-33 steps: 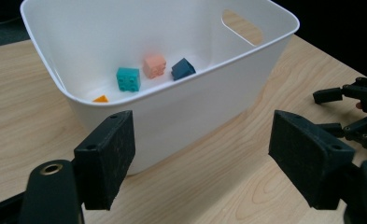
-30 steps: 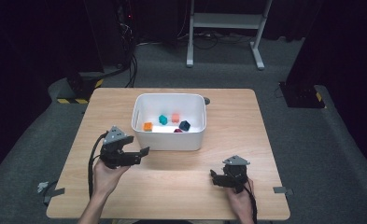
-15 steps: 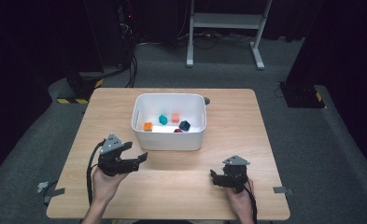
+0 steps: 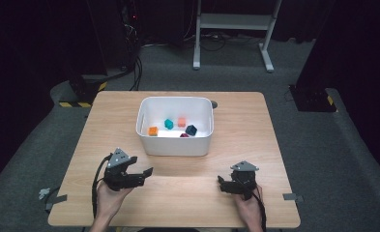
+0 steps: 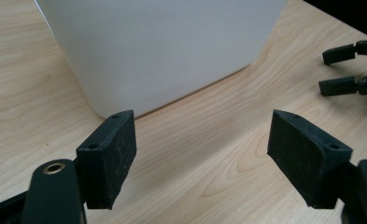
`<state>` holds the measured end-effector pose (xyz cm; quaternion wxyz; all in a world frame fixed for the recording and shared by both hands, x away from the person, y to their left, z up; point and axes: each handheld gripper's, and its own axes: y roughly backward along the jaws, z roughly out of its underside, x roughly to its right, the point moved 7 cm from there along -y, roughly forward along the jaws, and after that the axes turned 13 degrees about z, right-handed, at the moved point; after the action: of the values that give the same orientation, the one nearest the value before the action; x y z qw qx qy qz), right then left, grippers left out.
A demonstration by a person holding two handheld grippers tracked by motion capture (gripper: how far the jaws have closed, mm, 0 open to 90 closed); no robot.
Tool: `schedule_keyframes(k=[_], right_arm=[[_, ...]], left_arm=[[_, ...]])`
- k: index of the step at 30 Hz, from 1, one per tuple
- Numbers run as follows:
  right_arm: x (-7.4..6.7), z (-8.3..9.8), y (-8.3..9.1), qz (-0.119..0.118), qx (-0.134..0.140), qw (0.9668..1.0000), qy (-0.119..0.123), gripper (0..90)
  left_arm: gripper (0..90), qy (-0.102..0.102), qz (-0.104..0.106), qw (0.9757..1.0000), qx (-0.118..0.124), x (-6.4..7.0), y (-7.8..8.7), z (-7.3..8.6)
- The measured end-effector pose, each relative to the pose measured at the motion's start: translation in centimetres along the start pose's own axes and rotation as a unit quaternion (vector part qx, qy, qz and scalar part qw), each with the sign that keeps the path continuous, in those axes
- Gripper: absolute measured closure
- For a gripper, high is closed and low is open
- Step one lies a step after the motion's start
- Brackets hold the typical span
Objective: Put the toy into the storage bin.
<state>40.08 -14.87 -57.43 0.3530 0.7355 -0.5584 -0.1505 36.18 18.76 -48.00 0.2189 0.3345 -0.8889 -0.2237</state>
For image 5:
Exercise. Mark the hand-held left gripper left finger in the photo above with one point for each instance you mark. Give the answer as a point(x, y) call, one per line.
point(108, 161)

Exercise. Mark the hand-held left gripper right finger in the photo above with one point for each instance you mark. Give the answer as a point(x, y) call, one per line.
point(308, 158)

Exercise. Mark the white plastic bin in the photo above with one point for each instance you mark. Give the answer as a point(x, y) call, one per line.
point(159, 53)

